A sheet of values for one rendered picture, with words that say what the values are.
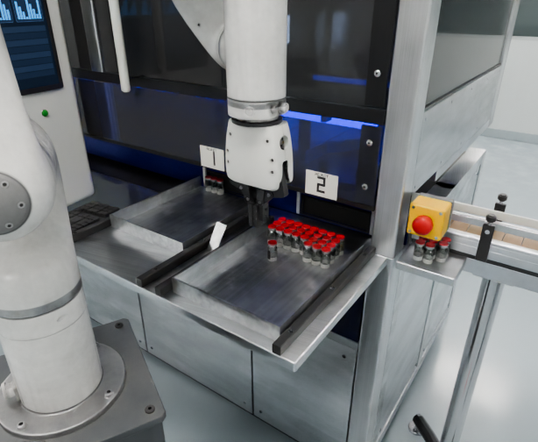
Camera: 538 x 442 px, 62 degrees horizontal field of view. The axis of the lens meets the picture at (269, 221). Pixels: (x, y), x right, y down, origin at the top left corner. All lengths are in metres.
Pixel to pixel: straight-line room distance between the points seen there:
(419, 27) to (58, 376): 0.82
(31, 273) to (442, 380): 1.74
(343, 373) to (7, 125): 1.06
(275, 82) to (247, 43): 0.06
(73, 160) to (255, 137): 1.01
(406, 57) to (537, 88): 4.66
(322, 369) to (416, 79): 0.84
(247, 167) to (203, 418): 1.32
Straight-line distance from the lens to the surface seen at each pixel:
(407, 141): 0.95
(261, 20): 0.61
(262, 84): 0.62
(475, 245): 1.10
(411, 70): 0.92
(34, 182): 0.54
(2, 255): 0.66
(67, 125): 1.55
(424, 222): 0.95
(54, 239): 0.67
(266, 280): 0.95
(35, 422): 0.78
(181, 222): 1.20
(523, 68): 5.54
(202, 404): 1.89
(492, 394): 2.10
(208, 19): 0.70
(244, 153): 0.66
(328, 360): 1.33
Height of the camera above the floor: 1.42
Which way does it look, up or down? 27 degrees down
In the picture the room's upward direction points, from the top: straight up
